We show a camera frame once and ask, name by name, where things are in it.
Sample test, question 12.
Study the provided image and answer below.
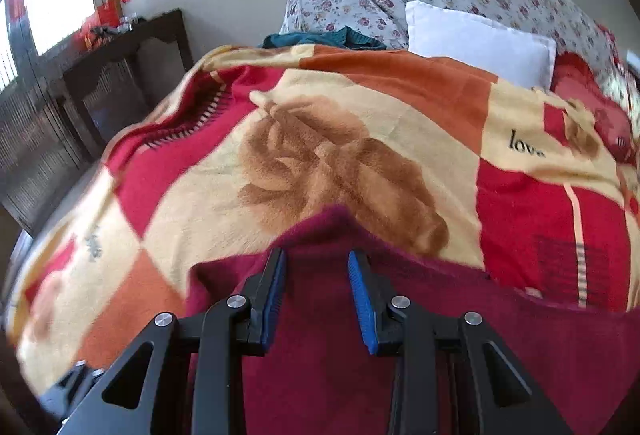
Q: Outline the printed fleece blanket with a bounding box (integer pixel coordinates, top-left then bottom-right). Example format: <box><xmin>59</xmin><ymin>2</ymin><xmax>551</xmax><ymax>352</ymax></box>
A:
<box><xmin>5</xmin><ymin>42</ymin><xmax>640</xmax><ymax>396</ymax></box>

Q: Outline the small floral pillow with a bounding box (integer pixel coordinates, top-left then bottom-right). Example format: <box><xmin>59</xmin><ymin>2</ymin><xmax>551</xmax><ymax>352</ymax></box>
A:
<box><xmin>279</xmin><ymin>0</ymin><xmax>408</xmax><ymax>50</ymax></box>

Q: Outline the teal garment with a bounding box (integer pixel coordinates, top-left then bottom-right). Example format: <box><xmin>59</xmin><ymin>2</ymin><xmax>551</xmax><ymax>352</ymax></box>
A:
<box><xmin>262</xmin><ymin>26</ymin><xmax>388</xmax><ymax>51</ymax></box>

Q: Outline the dark wooden desk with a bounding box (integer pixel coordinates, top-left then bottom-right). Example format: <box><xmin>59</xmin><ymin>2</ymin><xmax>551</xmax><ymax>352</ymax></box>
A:
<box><xmin>61</xmin><ymin>9</ymin><xmax>195</xmax><ymax>158</ymax></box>

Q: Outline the bright window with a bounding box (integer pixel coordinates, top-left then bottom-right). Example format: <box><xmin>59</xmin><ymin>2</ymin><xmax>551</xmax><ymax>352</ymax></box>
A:
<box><xmin>21</xmin><ymin>0</ymin><xmax>97</xmax><ymax>57</ymax></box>

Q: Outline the maroon sweatshirt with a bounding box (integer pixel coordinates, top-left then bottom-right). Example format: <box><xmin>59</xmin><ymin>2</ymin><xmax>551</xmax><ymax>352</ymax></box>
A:
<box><xmin>185</xmin><ymin>205</ymin><xmax>640</xmax><ymax>435</ymax></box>

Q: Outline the dark slatted wooden cabinet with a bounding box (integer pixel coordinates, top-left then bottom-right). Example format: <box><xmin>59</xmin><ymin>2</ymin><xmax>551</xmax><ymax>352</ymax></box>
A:
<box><xmin>0</xmin><ymin>78</ymin><xmax>88</xmax><ymax>238</ymax></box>

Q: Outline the red patterned cloth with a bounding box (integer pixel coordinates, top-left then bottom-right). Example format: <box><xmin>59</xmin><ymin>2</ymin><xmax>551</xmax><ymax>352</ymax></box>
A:
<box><xmin>550</xmin><ymin>22</ymin><xmax>640</xmax><ymax>166</ymax></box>

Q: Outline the white pillow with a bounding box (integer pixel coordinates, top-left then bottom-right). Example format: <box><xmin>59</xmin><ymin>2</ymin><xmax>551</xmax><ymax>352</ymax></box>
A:
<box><xmin>404</xmin><ymin>0</ymin><xmax>557</xmax><ymax>91</ymax></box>

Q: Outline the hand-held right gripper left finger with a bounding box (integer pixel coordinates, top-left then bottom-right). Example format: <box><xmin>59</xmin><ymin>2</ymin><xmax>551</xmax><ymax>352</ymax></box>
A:
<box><xmin>60</xmin><ymin>247</ymin><xmax>287</xmax><ymax>435</ymax></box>

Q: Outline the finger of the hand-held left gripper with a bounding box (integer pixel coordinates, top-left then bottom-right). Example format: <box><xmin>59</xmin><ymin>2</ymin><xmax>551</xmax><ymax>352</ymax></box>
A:
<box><xmin>37</xmin><ymin>359</ymin><xmax>108</xmax><ymax>422</ymax></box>

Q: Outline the red gift box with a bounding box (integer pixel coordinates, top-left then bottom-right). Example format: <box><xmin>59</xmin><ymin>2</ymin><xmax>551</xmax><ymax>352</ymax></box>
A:
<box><xmin>79</xmin><ymin>6</ymin><xmax>120</xmax><ymax>48</ymax></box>

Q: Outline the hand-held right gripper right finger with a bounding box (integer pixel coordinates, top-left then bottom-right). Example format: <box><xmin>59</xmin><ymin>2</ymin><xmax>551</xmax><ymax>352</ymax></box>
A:
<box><xmin>348</xmin><ymin>250</ymin><xmax>576</xmax><ymax>435</ymax></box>

